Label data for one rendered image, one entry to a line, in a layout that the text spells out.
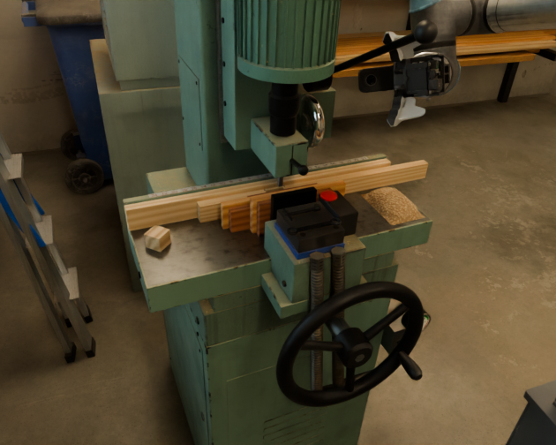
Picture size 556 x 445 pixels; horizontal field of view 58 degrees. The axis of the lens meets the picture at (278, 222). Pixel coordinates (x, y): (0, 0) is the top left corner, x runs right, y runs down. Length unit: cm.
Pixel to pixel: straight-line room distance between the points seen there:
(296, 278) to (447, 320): 142
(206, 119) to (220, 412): 66
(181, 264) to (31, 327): 135
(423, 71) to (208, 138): 48
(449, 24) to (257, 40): 46
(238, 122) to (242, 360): 50
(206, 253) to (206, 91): 36
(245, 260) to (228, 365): 27
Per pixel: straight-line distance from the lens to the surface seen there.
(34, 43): 323
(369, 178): 115
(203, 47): 108
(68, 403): 192
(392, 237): 106
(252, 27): 87
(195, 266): 92
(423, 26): 82
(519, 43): 387
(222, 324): 100
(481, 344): 217
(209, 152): 117
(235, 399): 119
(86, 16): 254
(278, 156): 96
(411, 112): 93
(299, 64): 87
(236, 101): 103
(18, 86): 332
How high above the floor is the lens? 149
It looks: 35 degrees down
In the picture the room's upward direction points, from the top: 3 degrees clockwise
